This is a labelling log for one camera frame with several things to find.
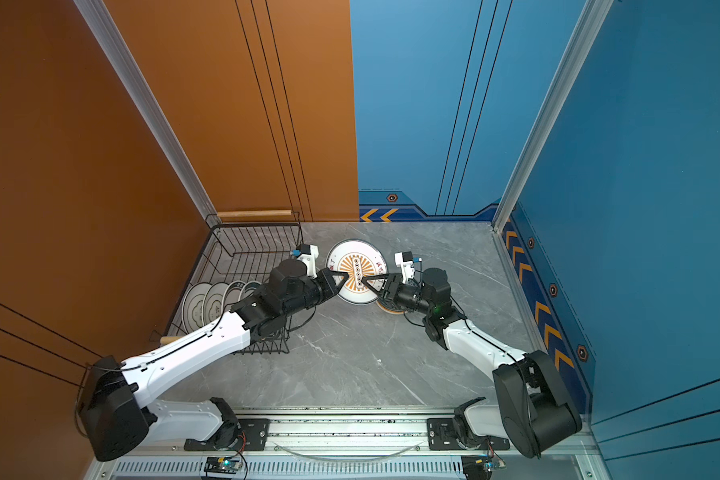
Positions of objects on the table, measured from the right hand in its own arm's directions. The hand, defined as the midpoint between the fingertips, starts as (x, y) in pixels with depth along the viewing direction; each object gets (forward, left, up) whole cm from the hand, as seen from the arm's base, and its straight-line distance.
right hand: (364, 287), depth 76 cm
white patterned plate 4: (+3, +38, -7) cm, 39 cm away
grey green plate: (+5, -7, -19) cm, 21 cm away
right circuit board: (-36, -27, -23) cm, 50 cm away
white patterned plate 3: (+1, +44, -9) cm, 45 cm away
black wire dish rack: (+25, +50, -19) cm, 59 cm away
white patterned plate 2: (-1, +49, -9) cm, 49 cm away
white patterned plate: (+7, +1, +3) cm, 7 cm away
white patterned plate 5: (+4, +34, -7) cm, 34 cm away
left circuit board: (-35, +34, -23) cm, 54 cm away
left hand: (+1, +3, +4) cm, 5 cm away
